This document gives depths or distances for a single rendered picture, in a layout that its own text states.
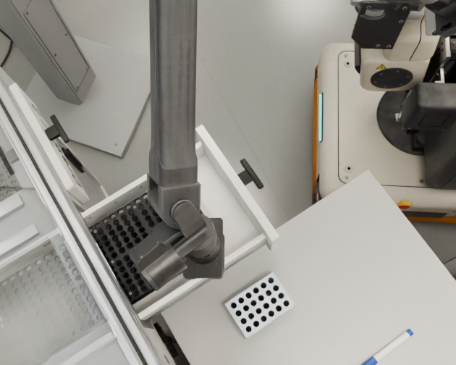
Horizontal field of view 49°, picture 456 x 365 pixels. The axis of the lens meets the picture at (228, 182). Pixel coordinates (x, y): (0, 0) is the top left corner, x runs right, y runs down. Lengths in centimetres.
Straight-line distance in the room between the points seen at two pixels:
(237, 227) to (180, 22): 55
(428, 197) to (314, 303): 76
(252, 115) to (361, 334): 118
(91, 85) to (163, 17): 159
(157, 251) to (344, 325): 54
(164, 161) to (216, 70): 154
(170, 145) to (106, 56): 162
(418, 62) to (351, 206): 39
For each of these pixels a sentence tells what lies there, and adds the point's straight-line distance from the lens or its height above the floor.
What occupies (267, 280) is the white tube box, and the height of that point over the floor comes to 80.
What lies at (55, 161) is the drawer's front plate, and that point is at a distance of 111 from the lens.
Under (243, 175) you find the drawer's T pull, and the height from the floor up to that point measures 91.
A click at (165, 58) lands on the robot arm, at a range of 65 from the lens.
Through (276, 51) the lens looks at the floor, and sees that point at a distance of 225.
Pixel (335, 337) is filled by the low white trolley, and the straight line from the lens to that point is 115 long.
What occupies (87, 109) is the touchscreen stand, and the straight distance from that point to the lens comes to 217.
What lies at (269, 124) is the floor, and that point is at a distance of 208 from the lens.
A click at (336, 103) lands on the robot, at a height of 28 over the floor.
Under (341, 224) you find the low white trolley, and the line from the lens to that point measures 118.
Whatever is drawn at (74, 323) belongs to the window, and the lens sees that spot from 67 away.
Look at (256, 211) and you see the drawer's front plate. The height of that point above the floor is 93.
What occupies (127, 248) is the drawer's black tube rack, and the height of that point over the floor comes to 90.
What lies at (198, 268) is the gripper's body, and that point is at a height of 106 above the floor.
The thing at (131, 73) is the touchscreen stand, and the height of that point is 4.
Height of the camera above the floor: 189
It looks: 72 degrees down
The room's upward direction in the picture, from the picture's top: 8 degrees counter-clockwise
